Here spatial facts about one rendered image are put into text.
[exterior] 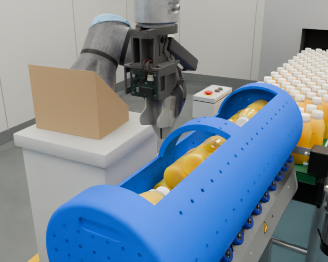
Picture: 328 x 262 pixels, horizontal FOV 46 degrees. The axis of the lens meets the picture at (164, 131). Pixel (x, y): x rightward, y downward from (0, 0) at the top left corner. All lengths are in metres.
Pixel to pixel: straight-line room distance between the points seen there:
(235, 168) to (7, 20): 3.40
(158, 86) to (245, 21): 5.09
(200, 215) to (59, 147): 0.51
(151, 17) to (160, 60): 0.08
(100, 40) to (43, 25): 3.22
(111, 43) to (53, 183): 0.44
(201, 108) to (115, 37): 0.62
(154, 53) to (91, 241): 0.33
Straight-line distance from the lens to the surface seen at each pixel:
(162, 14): 0.63
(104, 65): 1.11
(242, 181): 0.85
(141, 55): 0.63
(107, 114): 1.08
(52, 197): 1.19
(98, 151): 1.00
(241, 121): 1.18
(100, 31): 1.15
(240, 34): 5.73
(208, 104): 1.61
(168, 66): 0.64
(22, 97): 4.19
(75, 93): 1.06
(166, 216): 0.63
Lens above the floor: 1.57
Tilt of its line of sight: 22 degrees down
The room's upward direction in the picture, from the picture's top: straight up
